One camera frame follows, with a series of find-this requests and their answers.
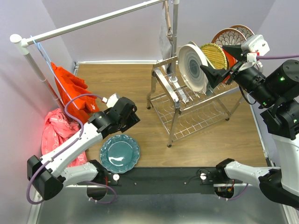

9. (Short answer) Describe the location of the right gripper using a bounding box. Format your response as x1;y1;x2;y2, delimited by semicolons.
200;43;277;107

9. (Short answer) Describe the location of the orange plate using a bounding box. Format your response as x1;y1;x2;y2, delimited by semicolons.
222;50;236;85

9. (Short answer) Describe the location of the woven bamboo plate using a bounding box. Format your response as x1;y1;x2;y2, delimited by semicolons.
200;43;227;70

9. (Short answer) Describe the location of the teal scalloped plate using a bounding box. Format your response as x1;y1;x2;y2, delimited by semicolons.
100;134;140;174

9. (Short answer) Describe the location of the large floral plate brown rim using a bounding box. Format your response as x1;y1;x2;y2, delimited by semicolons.
230;24;254;39

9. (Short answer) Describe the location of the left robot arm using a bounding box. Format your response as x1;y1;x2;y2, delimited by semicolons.
27;94;140;201

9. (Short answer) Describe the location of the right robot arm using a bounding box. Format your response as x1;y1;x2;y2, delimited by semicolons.
201;45;299;208

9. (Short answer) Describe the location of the metal dish rack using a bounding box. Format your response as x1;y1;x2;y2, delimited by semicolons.
146;56;243;147

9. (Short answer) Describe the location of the orange oven mitt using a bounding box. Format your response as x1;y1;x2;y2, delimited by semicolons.
52;62;100;120

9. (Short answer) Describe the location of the grey hanging cloth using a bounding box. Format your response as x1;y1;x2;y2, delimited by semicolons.
159;21;172;60

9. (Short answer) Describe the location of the wooden clip hanger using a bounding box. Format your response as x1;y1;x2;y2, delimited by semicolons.
163;0;172;44

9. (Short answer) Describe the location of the pink plastic bag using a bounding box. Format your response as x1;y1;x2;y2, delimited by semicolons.
41;108;89;167

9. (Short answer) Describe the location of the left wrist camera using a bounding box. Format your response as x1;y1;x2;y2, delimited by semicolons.
101;93;120;108

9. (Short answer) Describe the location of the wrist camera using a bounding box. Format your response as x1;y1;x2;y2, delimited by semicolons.
101;93;120;108
240;35;270;72

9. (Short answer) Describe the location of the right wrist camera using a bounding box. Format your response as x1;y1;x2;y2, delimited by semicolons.
240;35;270;72

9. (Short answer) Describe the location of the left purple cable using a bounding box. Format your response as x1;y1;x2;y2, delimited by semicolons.
26;93;117;205

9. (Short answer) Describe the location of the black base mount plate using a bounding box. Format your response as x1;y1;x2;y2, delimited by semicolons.
77;167;243;196

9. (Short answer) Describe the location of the blue wire hanger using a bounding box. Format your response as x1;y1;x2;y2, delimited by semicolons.
33;40;81;122

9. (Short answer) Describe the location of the white clothes rail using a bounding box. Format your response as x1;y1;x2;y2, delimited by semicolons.
9;0;169;107

